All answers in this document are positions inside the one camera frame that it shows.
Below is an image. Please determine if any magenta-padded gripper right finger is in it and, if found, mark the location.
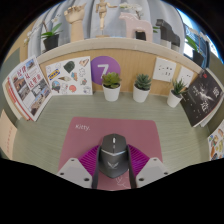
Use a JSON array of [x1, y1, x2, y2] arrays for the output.
[[126, 144, 170, 190]]

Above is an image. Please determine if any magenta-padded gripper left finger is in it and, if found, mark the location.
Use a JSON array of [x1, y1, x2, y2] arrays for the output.
[[56, 144, 102, 190]]

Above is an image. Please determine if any dark grey computer mouse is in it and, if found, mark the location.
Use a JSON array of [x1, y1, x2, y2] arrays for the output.
[[97, 133, 130, 179]]

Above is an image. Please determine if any pink mouse pad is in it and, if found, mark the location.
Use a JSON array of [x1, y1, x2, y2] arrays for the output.
[[57, 116, 164, 192]]

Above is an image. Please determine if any colourful food sticker sheet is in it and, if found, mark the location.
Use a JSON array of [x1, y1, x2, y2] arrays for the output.
[[207, 119, 224, 162]]

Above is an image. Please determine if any beige card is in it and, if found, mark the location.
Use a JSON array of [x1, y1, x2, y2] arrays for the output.
[[0, 109, 18, 160]]

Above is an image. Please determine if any black book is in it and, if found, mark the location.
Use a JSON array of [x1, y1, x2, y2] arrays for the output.
[[179, 69, 224, 128]]

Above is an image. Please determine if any white sticker sheet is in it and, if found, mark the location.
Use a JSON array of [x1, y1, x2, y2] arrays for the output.
[[44, 55, 93, 97]]

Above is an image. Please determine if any red-edged photo magazine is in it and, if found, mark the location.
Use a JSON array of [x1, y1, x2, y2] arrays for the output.
[[7, 55, 54, 122]]

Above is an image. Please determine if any purple round sticker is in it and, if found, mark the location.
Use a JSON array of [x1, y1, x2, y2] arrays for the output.
[[90, 55, 122, 86]]

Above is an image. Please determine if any white orchid in black pot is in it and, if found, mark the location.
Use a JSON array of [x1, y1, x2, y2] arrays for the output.
[[23, 14, 64, 52], [184, 28, 209, 68], [118, 1, 148, 42]]

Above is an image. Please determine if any dark grey horse figurine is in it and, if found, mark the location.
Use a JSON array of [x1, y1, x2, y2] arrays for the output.
[[155, 18, 181, 49]]

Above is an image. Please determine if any window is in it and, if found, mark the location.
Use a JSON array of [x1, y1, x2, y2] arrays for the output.
[[176, 8, 218, 59]]

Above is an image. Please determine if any pink horse figurine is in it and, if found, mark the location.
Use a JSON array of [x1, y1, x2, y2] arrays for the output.
[[118, 11, 154, 43]]

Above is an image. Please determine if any wooden hand model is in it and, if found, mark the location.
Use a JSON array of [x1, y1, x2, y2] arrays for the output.
[[63, 3, 88, 43]]

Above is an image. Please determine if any grey curtain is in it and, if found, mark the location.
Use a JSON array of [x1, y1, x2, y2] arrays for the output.
[[28, 0, 188, 58]]

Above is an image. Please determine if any wooden mannequin figure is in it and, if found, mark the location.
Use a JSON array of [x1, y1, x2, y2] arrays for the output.
[[95, 0, 118, 38]]

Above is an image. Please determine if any white wall socket plate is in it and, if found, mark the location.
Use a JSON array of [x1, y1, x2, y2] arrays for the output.
[[176, 65, 195, 88], [152, 56, 177, 83]]

